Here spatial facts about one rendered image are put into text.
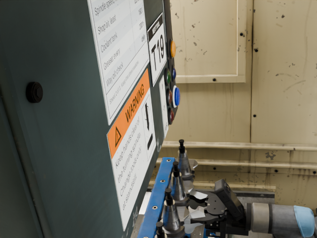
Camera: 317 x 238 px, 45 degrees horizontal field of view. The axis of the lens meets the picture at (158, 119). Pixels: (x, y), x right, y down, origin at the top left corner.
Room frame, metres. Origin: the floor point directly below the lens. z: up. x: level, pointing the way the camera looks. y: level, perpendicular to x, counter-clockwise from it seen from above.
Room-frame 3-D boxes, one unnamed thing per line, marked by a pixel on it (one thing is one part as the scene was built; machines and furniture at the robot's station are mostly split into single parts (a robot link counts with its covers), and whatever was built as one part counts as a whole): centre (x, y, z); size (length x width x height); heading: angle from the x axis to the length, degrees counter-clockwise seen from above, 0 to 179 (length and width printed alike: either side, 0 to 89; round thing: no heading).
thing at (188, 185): (0.87, -0.04, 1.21); 0.07 x 0.05 x 0.01; 77
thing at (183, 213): (0.76, -0.02, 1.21); 0.07 x 0.05 x 0.01; 77
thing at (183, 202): (0.81, -0.03, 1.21); 0.06 x 0.06 x 0.03
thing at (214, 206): (0.78, -0.16, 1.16); 0.12 x 0.08 x 0.09; 77
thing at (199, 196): (0.85, -0.07, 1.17); 0.09 x 0.03 x 0.06; 52
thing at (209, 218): (0.76, -0.10, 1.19); 0.09 x 0.05 x 0.02; 101
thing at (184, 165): (0.92, -0.06, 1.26); 0.04 x 0.04 x 0.07
